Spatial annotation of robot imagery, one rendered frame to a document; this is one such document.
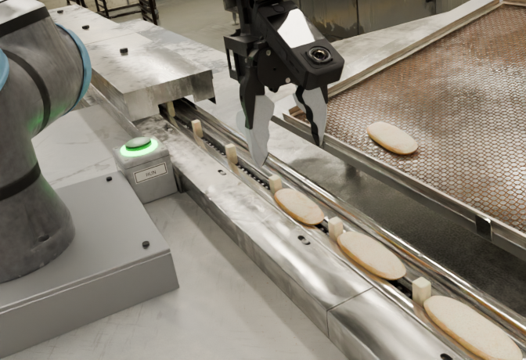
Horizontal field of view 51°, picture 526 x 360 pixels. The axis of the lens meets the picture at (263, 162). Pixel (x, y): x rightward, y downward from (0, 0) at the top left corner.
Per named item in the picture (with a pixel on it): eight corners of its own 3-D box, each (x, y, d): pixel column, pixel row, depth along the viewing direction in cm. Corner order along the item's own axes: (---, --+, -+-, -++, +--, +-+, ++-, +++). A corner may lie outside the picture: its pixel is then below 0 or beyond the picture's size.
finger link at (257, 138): (243, 154, 71) (255, 83, 68) (266, 170, 66) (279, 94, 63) (221, 154, 69) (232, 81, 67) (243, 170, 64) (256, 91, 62)
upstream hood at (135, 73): (34, 34, 206) (27, 10, 202) (82, 23, 213) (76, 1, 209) (131, 130, 105) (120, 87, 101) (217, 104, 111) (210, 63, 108)
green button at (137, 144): (124, 151, 85) (120, 142, 84) (148, 143, 86) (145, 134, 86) (131, 160, 82) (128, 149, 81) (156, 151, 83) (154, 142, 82)
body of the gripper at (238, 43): (281, 68, 71) (269, -30, 66) (319, 81, 64) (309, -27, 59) (228, 84, 68) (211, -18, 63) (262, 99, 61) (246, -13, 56)
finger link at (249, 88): (267, 127, 66) (279, 54, 64) (274, 131, 65) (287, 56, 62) (232, 125, 64) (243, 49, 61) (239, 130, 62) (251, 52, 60)
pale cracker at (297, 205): (267, 196, 75) (266, 189, 74) (292, 188, 76) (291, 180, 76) (305, 229, 67) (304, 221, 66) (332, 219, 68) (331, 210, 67)
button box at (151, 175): (125, 207, 91) (108, 146, 86) (170, 191, 94) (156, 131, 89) (140, 229, 84) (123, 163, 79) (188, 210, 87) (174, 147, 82)
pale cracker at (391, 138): (360, 131, 79) (358, 125, 78) (383, 121, 79) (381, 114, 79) (400, 160, 70) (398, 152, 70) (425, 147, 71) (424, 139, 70)
